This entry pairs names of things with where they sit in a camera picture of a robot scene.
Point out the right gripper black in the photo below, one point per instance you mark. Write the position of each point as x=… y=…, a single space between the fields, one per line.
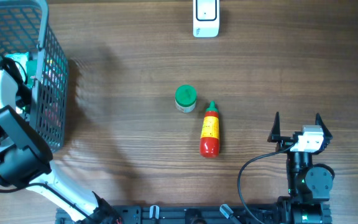
x=284 y=142

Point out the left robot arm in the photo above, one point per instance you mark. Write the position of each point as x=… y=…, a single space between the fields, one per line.
x=26 y=160

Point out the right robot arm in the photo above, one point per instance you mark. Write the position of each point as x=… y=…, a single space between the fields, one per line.
x=309 y=184

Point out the red chili sauce bottle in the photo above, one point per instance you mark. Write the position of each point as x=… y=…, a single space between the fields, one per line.
x=209 y=139

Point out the light green wipes packet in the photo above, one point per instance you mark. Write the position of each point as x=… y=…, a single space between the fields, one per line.
x=22 y=58

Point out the green lid jar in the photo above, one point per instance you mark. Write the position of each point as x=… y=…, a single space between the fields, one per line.
x=185 y=98

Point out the green 3M glove package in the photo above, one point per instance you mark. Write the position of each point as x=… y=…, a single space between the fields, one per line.
x=31 y=69

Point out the white barcode scanner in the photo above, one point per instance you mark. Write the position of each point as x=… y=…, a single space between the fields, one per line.
x=206 y=18

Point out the grey plastic mesh basket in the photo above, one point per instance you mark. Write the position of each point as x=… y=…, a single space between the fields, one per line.
x=24 y=27

